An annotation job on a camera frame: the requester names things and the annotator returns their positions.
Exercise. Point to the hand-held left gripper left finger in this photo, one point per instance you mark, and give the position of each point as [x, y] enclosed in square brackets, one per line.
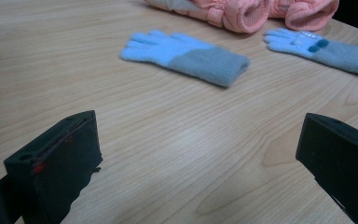
[62, 161]

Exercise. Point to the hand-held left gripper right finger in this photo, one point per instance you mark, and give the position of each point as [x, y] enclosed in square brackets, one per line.
[345, 155]

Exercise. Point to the pink padded glove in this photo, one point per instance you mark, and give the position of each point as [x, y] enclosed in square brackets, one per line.
[236, 14]
[307, 12]

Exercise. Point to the light blue glove dark buttons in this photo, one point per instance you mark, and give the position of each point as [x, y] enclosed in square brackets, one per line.
[329, 51]

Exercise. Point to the plain light blue knit glove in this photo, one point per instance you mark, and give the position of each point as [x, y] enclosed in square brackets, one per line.
[186, 56]

